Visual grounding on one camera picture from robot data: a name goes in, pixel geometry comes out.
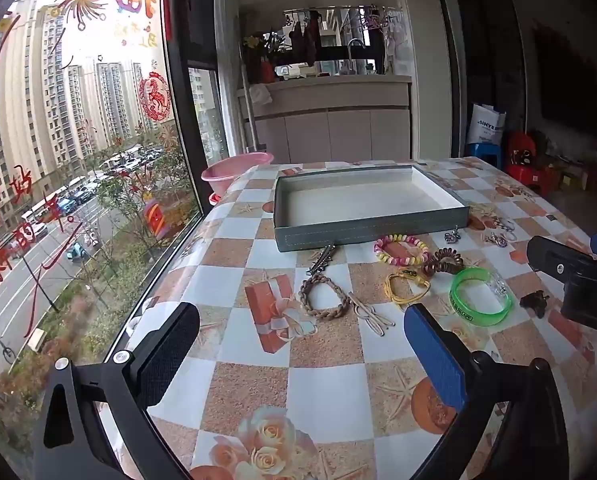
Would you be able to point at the white sink cabinet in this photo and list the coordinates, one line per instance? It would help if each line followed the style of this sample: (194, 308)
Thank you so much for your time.
(328, 125)

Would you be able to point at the chrome faucet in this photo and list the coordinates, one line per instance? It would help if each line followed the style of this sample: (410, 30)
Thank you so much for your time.
(354, 52)

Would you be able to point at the red lantern window sticker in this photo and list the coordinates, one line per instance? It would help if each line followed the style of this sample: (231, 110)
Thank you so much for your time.
(154, 217)

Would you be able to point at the dark wall screen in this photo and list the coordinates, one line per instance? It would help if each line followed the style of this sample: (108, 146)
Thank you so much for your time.
(568, 80)

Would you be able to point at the red horse window sticker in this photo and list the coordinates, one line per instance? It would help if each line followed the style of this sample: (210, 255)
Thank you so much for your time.
(154, 96)

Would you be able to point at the small red plastic bowl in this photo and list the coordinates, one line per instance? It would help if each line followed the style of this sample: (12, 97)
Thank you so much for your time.
(215, 198)

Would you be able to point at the white mop pole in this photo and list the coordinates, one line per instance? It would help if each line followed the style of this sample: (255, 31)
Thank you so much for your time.
(249, 120)

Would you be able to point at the white rag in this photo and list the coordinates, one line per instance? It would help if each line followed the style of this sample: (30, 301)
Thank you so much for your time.
(259, 93)

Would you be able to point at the red flower vase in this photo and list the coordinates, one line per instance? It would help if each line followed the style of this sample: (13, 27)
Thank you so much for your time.
(267, 71)

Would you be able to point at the silver spiked hair clip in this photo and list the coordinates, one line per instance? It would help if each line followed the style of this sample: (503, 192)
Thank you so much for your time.
(323, 259)

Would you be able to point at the grey shallow tray box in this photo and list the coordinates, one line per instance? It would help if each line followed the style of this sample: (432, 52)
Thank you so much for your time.
(358, 200)

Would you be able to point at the silver charm with pink gem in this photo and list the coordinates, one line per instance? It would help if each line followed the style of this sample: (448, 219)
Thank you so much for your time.
(495, 240)

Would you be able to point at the white shopping bag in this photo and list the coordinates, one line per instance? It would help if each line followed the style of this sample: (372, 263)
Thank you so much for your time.
(484, 125)

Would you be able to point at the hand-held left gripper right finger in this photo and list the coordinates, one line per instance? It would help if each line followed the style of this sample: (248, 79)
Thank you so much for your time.
(436, 355)

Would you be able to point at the red plastic stool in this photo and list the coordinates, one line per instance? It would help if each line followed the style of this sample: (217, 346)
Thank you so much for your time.
(525, 160)

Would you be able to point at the silver crystal pendant charm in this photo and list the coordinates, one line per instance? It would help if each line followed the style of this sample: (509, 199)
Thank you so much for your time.
(452, 235)

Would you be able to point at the pink plastic basin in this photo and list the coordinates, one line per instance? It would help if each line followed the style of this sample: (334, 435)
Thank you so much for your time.
(228, 170)

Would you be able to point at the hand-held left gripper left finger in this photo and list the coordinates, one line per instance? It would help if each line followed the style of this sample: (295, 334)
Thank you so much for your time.
(171, 350)

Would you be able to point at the blue plastic stool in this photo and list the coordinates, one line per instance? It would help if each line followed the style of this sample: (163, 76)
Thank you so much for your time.
(483, 152)

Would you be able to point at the black claw hair clip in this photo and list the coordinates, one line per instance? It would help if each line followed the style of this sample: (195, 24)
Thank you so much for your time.
(533, 301)

